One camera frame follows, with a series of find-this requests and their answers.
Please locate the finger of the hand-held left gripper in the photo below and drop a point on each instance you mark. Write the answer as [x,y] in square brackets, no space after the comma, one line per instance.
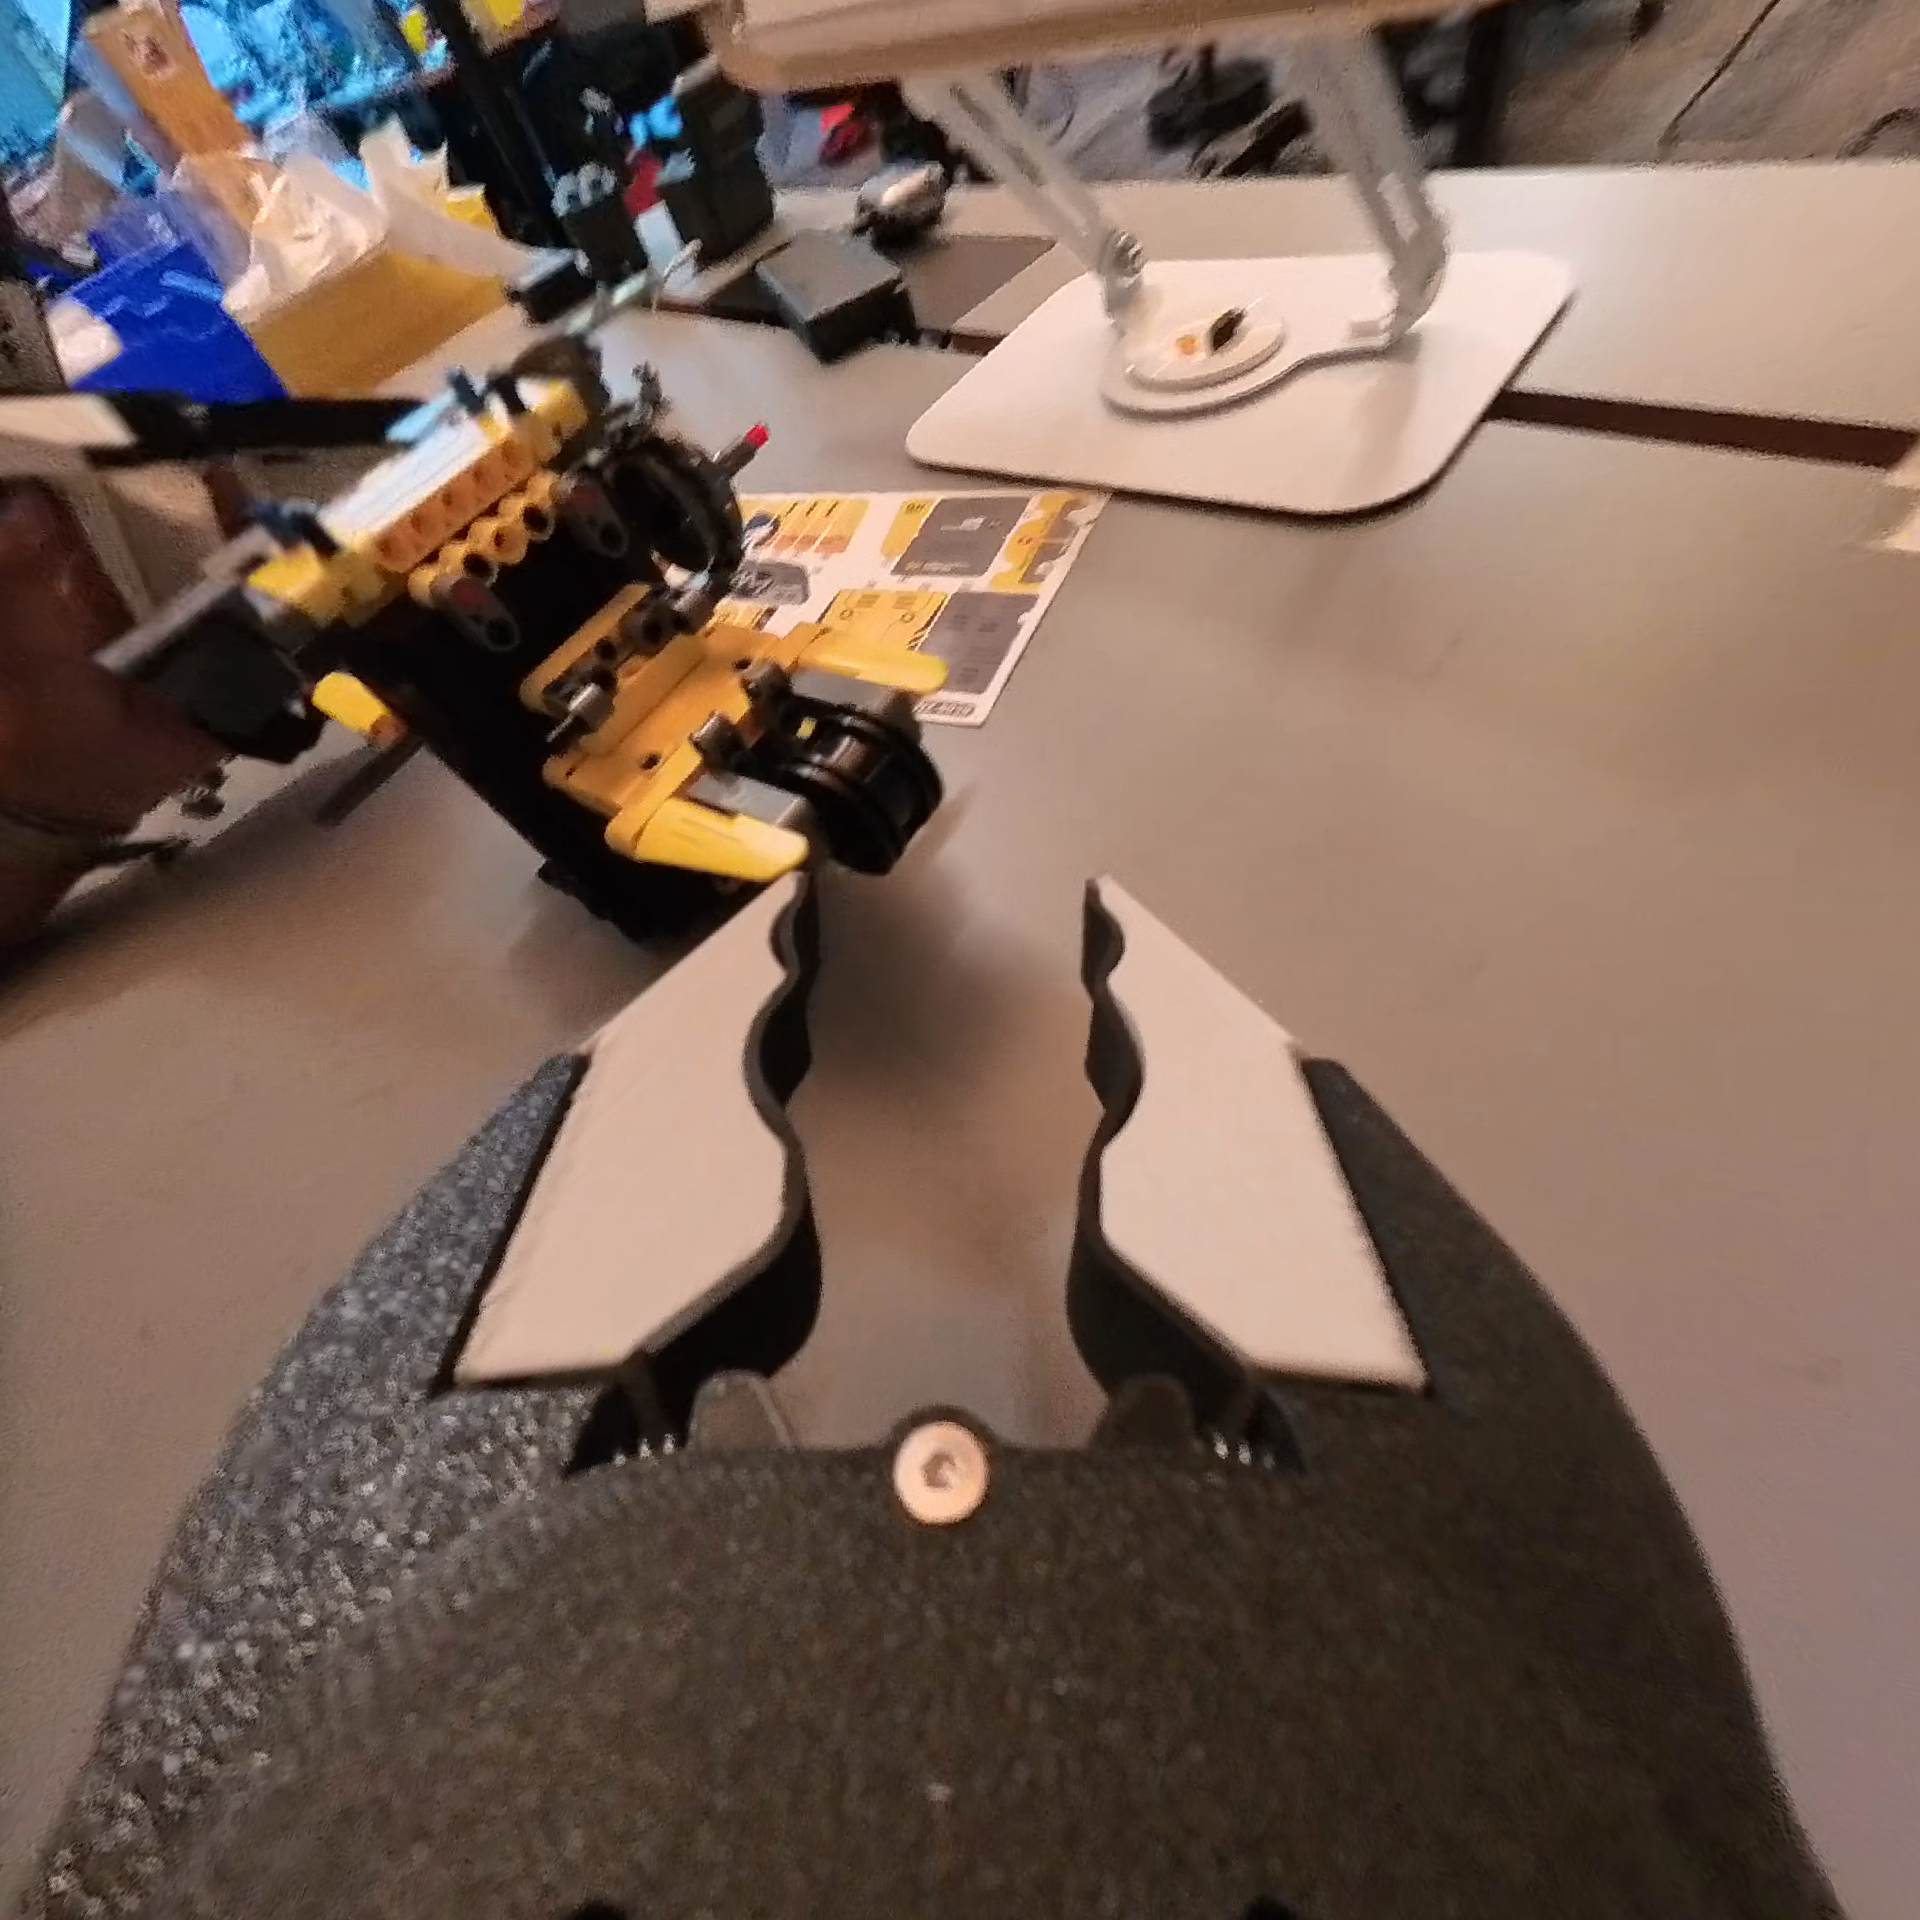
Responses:
[60,425]

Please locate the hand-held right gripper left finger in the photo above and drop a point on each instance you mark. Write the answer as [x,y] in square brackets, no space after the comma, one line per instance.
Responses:
[644,1201]

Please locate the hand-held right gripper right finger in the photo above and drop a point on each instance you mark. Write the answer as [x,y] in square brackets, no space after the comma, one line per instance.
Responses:
[1243,1201]

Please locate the yellow grey building-block toy vehicle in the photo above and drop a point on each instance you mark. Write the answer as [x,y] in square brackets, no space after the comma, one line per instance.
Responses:
[662,765]

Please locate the person's left hand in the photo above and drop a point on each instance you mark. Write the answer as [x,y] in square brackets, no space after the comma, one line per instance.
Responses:
[60,600]

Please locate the blue plastic bin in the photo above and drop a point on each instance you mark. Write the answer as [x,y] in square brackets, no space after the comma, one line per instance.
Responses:
[166,339]

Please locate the clear plastic bag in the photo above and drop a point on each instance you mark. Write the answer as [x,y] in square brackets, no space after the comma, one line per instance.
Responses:
[299,211]

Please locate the yellow box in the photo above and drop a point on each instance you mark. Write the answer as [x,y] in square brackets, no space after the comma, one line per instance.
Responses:
[376,339]

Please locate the yellow grey sticker sheet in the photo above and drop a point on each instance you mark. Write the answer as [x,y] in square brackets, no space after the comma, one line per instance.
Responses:
[975,600]

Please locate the black desktop equipment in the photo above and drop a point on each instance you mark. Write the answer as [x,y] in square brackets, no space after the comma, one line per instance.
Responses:
[720,165]

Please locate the black power adapter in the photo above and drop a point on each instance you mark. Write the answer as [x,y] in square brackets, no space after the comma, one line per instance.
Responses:
[832,293]

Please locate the white monitor stand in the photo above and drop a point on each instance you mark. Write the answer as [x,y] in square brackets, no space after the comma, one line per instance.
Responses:
[1319,405]

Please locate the grey computer mouse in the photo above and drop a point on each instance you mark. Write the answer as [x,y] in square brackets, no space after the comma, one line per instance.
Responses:
[906,202]

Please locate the black mouse pad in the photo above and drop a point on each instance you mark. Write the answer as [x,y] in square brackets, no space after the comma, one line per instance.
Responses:
[983,283]

